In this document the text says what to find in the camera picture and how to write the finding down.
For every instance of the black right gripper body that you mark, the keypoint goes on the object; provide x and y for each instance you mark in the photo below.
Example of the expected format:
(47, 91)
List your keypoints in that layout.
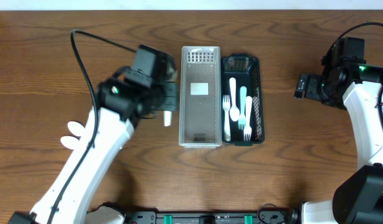
(317, 89)

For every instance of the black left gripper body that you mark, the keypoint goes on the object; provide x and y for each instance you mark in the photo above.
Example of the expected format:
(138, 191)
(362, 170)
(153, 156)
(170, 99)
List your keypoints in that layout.
(170, 97)

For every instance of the white plastic spoon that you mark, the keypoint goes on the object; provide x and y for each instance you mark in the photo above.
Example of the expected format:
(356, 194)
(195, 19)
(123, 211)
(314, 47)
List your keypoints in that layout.
(76, 128)
(234, 111)
(70, 142)
(167, 118)

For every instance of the white plastic fork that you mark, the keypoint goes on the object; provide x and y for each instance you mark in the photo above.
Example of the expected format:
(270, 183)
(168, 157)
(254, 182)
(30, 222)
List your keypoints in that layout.
(226, 109)
(247, 128)

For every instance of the dark green plastic basket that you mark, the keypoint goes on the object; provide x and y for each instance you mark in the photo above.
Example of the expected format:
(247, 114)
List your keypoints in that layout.
(246, 70)

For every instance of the pale blue plastic fork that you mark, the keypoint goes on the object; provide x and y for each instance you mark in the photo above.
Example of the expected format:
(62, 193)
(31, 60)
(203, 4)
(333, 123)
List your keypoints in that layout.
(242, 117)

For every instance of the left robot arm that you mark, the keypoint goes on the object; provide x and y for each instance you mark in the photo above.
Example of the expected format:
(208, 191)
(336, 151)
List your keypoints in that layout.
(128, 96)

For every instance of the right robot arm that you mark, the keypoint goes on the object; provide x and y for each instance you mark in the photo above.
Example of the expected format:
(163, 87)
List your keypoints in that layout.
(349, 83)

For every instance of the white label in basket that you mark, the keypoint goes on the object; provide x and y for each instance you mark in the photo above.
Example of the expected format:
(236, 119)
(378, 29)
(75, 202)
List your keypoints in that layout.
(199, 89)

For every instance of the clear plastic basket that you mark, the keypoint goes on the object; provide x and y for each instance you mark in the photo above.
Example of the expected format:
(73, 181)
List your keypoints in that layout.
(200, 115)

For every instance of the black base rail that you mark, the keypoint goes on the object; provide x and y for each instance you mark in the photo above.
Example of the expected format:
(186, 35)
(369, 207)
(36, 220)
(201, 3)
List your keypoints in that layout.
(194, 216)

